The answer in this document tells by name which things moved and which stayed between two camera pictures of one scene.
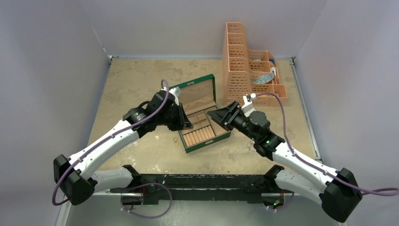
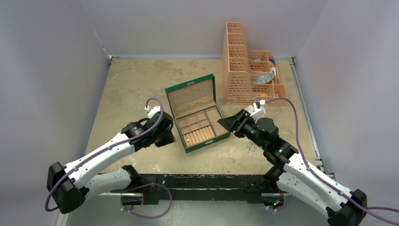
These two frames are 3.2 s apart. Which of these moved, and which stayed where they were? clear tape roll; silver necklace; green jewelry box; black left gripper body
Moved: black left gripper body
Stayed: green jewelry box; clear tape roll; silver necklace
